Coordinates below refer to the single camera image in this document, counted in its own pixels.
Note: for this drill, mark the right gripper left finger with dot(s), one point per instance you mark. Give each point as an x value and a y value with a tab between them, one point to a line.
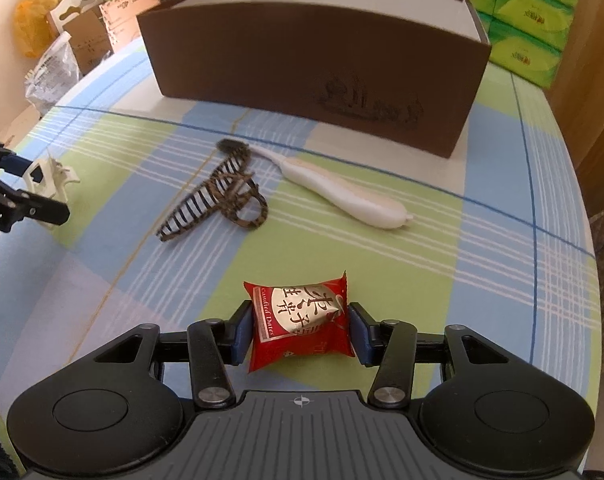
214	344

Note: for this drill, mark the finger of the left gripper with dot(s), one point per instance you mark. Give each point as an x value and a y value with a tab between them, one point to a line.
40	208
13	163

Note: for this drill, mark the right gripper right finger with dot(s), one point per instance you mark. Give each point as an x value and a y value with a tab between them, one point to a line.
390	347

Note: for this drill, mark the cream hair claw clip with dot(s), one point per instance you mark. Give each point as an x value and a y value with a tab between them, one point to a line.
49	177

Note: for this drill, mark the red candied date packet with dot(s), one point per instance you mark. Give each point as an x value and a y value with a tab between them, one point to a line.
299	320

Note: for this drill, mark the white handled brush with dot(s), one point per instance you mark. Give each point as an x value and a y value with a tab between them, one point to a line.
371	208

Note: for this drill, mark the leopard hair claw clip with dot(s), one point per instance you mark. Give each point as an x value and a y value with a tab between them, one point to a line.
229	190

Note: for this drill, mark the clear plastic bag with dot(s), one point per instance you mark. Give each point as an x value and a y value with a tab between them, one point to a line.
53	76

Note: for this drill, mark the checkered tablecloth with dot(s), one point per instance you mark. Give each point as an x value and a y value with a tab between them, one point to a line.
498	240

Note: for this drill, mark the yellow plastic bag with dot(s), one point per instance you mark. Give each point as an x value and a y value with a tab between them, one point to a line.
32	33

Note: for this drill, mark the open cardboard box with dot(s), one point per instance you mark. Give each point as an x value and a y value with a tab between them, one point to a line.
97	28

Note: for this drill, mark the brown cardboard storage box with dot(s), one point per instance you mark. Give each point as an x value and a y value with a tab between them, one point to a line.
404	70

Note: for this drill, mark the green tissue pack stack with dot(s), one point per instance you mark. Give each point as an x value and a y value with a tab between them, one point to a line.
528	36

